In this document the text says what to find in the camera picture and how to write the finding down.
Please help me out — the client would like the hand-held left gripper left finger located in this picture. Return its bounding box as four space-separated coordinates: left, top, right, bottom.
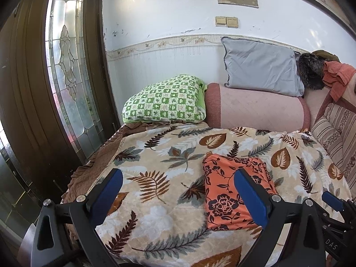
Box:
30 168 123 267

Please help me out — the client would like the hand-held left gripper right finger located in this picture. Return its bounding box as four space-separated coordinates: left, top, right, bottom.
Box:
234 168 326 267

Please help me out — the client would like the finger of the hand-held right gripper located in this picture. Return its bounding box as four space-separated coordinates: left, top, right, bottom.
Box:
322 191 356 223

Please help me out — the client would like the orange floral garment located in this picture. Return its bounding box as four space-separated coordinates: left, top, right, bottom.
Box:
202 154 279 231

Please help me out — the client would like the brown frilled bed cover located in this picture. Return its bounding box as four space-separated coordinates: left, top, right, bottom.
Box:
60 122 173 201

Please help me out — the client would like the large striped cushion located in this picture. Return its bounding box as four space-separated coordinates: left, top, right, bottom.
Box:
324 103 356 184

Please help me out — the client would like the small striped cushion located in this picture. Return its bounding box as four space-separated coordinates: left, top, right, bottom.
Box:
311 115 344 156

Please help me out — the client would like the leaf-print fleece blanket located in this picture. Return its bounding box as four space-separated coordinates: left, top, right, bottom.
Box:
95 125 352 267

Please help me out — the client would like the green checkered pillow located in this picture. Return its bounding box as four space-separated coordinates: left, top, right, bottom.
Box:
122 75 208 124

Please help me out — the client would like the stained glass door panel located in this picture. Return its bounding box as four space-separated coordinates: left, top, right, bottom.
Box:
46 0 103 156

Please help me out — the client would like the orange towel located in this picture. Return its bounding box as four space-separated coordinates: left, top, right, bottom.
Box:
322 61 356 103

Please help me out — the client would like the grey pillow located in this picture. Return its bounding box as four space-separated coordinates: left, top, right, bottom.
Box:
221 37 305 98

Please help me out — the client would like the dark wooden door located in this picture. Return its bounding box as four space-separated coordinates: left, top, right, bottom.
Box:
0 0 123 201

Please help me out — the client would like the dark furry cloth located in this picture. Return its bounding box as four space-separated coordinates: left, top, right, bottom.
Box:
296 52 329 91

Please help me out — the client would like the olive brown cloth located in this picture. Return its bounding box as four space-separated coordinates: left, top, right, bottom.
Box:
311 49 341 62

